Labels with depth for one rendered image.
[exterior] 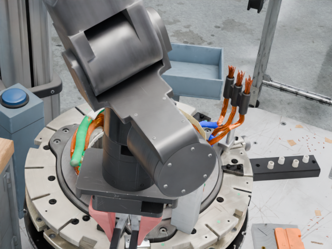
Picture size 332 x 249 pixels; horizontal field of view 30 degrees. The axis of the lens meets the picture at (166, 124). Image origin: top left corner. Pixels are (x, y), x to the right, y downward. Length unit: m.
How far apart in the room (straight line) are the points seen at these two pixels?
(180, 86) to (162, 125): 0.62
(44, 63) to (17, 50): 0.07
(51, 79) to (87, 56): 0.82
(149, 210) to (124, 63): 0.17
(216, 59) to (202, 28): 2.11
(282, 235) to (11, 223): 0.50
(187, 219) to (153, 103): 0.29
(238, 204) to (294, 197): 0.49
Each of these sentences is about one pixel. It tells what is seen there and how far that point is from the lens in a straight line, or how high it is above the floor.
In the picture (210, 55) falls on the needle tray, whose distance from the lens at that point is 1.20.
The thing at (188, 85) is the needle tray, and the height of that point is 1.05.
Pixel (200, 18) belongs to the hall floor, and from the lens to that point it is 3.40.
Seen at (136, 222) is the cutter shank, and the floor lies 1.17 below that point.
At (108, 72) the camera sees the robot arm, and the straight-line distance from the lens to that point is 0.51.
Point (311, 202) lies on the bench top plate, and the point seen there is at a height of 0.78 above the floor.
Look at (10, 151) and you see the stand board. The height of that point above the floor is 1.05.
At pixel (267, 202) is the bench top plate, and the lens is 1.30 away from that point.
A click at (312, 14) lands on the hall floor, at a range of 3.64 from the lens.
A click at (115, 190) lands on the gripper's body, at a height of 1.26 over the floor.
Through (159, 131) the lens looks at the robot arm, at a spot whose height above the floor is 1.38.
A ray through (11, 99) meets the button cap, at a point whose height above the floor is 1.04.
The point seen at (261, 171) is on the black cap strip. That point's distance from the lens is 1.33.
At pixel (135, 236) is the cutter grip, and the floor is 1.18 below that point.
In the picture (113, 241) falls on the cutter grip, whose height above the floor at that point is 1.18.
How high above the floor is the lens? 1.70
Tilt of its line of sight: 40 degrees down
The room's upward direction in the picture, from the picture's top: 6 degrees clockwise
